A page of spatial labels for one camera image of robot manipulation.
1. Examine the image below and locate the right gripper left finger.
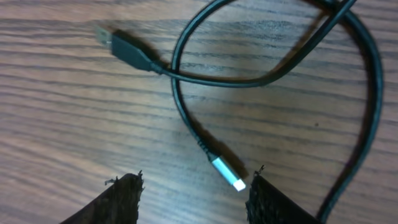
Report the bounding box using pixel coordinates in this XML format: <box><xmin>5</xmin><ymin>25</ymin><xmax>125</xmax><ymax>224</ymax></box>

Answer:
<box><xmin>61</xmin><ymin>172</ymin><xmax>144</xmax><ymax>224</ymax></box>

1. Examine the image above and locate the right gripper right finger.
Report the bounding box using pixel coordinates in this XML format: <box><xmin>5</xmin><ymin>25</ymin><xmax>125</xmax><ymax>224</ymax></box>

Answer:
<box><xmin>246</xmin><ymin>166</ymin><xmax>320</xmax><ymax>224</ymax></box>

